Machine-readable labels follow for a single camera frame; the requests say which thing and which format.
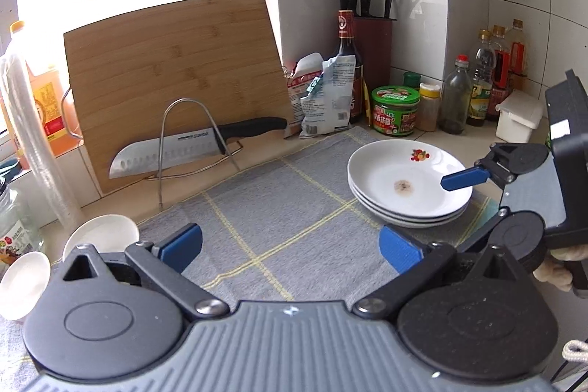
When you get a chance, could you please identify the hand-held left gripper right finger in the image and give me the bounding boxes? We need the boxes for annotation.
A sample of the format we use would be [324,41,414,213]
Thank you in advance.
[351,226,534,321]

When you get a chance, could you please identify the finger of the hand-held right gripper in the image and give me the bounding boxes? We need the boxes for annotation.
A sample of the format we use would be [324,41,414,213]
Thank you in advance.
[440,143,517,193]
[452,209,510,255]

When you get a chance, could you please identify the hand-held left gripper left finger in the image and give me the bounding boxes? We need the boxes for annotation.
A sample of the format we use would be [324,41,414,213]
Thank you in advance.
[46,223,230,321]

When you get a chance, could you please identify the white fruit print plate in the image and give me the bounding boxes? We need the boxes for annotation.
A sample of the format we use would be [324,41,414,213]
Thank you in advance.
[356,194,465,229]
[350,181,470,224]

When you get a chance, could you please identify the stained fruit print plate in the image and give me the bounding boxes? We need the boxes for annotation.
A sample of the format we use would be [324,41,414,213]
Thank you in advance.
[348,139,473,218]

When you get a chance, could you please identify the large white bowl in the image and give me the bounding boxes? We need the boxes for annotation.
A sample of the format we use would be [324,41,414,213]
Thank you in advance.
[62,214,140,262]

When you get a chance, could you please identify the small white bowl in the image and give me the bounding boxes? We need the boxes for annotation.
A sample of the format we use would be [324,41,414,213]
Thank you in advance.
[0,251,51,321]

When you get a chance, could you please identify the person's right hand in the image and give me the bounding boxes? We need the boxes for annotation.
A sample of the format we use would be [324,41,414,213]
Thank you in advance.
[533,247,588,294]

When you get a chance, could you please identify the teal cloth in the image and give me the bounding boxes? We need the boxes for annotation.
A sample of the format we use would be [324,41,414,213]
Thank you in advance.
[466,190,501,227]

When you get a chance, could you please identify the red cap glass bottle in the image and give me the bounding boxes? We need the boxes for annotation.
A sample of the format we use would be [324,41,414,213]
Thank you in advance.
[438,54,474,136]

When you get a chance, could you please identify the yellow lid spice jar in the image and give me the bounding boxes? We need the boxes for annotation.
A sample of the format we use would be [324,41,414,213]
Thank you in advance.
[418,82,442,132]

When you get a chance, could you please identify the white seasoning box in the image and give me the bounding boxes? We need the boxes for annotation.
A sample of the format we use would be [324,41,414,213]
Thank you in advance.
[496,90,545,145]

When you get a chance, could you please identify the green label bottle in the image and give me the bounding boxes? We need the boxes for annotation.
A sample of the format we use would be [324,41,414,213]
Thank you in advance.
[466,29,498,127]

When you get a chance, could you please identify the green lid sauce jar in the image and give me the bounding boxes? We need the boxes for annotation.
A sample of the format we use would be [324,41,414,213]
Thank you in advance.
[370,85,421,139]

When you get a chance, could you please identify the grey checked mat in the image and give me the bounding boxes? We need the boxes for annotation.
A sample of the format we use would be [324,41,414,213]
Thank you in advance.
[0,126,501,392]

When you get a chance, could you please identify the red label sauce bottle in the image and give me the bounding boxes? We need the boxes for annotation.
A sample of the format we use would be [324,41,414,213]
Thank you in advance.
[487,25,512,122]

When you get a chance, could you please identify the yellow packet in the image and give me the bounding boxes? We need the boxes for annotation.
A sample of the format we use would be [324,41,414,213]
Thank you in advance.
[362,83,373,127]

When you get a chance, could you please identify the orange label sauce bottle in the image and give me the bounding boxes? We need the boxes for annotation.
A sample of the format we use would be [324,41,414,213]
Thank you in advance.
[505,19,529,92]

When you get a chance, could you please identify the dark red knife block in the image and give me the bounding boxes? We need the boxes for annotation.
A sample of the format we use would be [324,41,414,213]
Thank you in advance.
[353,16,395,117]

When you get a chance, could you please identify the white and blue food bag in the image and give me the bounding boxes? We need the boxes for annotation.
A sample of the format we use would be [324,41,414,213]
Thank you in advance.
[298,54,358,140]

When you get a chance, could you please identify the glass jar with green lid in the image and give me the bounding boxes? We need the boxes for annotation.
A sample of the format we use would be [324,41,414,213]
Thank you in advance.
[0,181,47,269]

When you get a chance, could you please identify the clear plastic cup stack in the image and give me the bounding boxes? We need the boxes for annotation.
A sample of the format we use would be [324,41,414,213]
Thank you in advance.
[0,52,83,232]

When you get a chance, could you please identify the dark soy sauce bottle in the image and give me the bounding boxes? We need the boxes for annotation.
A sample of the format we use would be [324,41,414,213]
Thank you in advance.
[337,9,365,124]

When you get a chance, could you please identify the red and white food bag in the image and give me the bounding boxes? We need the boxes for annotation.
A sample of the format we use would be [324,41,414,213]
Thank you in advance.
[282,52,325,140]

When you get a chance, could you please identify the large cooking oil bottle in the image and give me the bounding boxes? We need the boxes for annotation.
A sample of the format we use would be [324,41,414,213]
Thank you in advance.
[0,21,84,158]

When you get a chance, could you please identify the bamboo cutting board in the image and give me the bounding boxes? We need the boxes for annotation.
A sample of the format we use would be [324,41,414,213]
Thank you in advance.
[63,0,295,195]

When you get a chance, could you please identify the metal wire rack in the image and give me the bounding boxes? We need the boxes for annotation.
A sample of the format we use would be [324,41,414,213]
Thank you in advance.
[142,98,244,209]

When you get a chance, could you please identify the kitchen knife with black handle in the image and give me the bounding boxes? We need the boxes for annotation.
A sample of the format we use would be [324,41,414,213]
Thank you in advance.
[109,116,288,179]

